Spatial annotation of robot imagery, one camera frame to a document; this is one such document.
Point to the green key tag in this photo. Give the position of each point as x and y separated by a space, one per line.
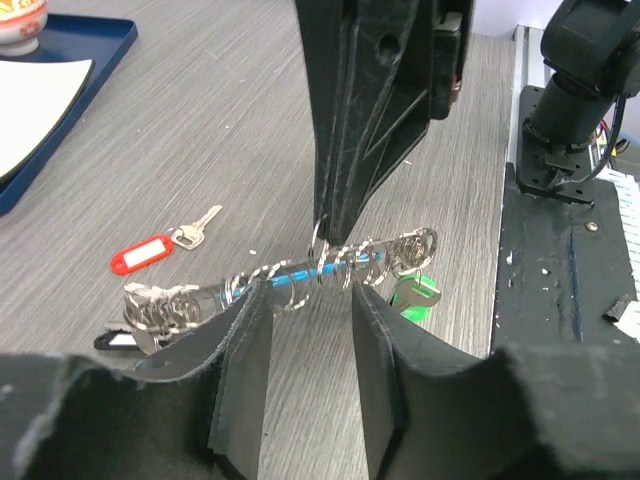
413 296

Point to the metal key organizer blue handle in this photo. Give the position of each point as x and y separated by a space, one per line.
157 315

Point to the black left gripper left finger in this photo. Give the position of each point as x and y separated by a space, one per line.
192 410

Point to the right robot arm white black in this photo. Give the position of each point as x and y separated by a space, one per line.
593 50

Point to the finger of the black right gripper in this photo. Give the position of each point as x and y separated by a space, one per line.
326 32
383 103

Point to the orange patterned bowl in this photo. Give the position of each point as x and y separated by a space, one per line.
21 22

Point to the dark blue tray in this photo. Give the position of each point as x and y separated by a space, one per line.
67 38

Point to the black key tag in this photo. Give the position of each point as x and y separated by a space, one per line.
115 340

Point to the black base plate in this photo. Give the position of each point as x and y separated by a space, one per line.
564 272

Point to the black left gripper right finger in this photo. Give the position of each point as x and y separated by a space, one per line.
431 411

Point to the slotted cable duct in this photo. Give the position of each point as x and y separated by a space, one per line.
628 195

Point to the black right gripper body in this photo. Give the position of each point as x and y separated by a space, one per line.
452 29

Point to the red headed key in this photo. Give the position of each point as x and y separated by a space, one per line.
142 254

